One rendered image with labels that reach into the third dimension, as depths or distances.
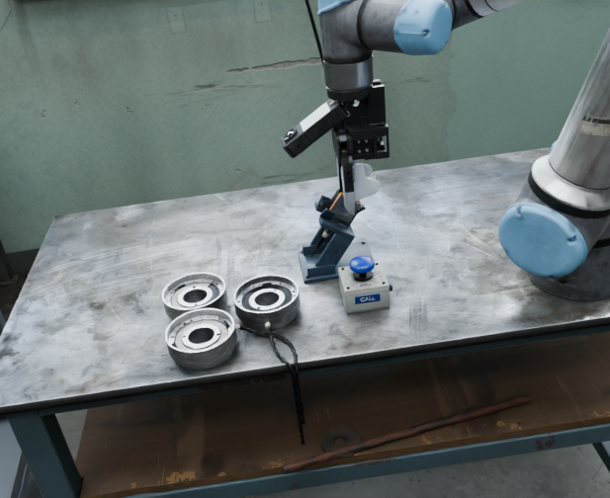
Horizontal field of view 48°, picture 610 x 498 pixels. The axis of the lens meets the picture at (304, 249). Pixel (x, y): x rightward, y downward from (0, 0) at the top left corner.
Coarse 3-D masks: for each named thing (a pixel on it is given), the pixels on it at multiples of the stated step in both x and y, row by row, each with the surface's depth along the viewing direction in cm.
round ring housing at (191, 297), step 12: (192, 276) 115; (204, 276) 115; (216, 276) 113; (168, 288) 112; (180, 288) 114; (192, 288) 113; (204, 288) 113; (168, 300) 111; (180, 300) 110; (192, 300) 114; (204, 300) 110; (216, 300) 108; (168, 312) 108; (180, 312) 107
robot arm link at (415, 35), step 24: (384, 0) 92; (408, 0) 90; (432, 0) 89; (360, 24) 94; (384, 24) 91; (408, 24) 89; (432, 24) 89; (384, 48) 95; (408, 48) 92; (432, 48) 91
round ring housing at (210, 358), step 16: (176, 320) 104; (192, 320) 106; (224, 320) 105; (192, 336) 103; (208, 336) 105; (176, 352) 98; (192, 352) 97; (208, 352) 97; (224, 352) 99; (192, 368) 100; (208, 368) 99
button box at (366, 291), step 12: (348, 276) 109; (360, 276) 108; (372, 276) 107; (384, 276) 108; (348, 288) 106; (360, 288) 106; (372, 288) 105; (384, 288) 106; (348, 300) 106; (360, 300) 106; (372, 300) 107; (384, 300) 107; (348, 312) 107
